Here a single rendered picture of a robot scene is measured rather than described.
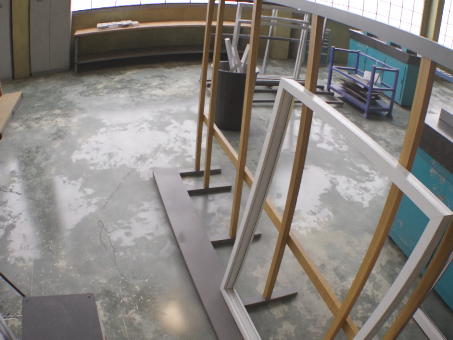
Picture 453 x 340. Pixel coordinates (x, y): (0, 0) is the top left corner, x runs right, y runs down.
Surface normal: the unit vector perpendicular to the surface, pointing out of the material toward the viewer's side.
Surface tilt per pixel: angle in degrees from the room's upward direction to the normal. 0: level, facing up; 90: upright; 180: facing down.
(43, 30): 90
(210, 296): 0
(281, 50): 90
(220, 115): 94
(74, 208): 0
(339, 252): 0
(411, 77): 90
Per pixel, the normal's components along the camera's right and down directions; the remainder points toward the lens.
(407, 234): -0.95, 0.10
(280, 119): 0.32, 0.51
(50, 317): 0.08, -0.85
